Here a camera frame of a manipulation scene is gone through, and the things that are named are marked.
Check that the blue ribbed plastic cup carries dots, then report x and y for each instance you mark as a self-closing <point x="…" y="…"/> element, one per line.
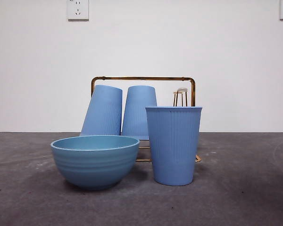
<point x="173" y="146"/>
<point x="136" y="110"/>
<point x="103" y="113"/>

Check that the light blue ribbed bowl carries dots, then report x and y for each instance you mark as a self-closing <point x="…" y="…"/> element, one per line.
<point x="94" y="164"/>

